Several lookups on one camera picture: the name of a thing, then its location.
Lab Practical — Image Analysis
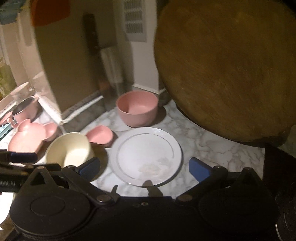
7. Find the teal drying tray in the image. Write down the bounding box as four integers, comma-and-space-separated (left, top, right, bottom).
0, 123, 13, 141

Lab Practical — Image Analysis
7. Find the white plate with silver rim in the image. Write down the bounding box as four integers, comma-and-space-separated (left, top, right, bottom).
109, 127, 183, 187

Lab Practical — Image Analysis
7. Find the round wooden cutting board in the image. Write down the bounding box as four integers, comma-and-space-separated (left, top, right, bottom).
154, 1, 295, 143

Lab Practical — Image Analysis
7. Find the large pink bowl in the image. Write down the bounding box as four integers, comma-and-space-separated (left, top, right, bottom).
115, 90, 159, 128

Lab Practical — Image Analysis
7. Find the white floral bowl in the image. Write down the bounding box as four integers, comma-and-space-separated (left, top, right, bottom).
10, 82, 34, 103

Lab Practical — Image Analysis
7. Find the pink steel-lined pot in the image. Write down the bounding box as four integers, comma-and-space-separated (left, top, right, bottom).
1, 96, 40, 126

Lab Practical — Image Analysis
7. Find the small pink heart bowl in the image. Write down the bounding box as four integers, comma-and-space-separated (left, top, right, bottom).
86, 125, 114, 148

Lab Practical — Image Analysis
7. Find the wall vent grille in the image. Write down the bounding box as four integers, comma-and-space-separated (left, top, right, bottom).
122, 0, 147, 42

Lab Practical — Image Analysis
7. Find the red hanging utensil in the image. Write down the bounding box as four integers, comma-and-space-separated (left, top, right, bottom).
30, 0, 71, 27

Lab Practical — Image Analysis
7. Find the pink bear-shaped plate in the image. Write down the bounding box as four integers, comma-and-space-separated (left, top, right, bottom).
8, 119, 58, 153

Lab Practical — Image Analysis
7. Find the cream bowl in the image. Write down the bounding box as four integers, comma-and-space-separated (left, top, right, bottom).
45, 132, 95, 167

